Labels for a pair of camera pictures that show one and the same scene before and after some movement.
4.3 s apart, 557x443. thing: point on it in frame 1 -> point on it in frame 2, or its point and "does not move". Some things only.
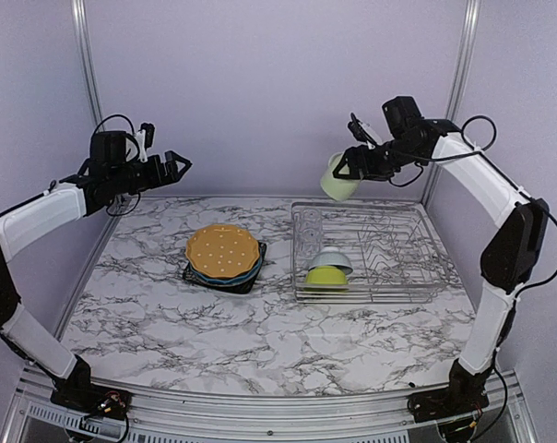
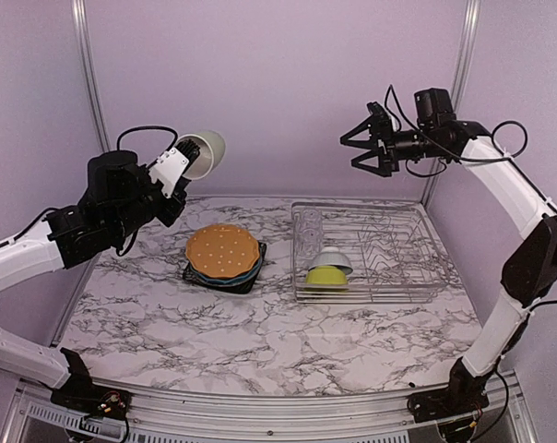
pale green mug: x=338 y=188 -> x=211 y=153
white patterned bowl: x=332 y=256 does not move
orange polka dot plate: x=221 y=250 does not move
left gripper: x=157 y=174 -> x=169 y=214
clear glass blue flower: x=310 y=240 does not move
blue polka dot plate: x=203 y=277 does not move
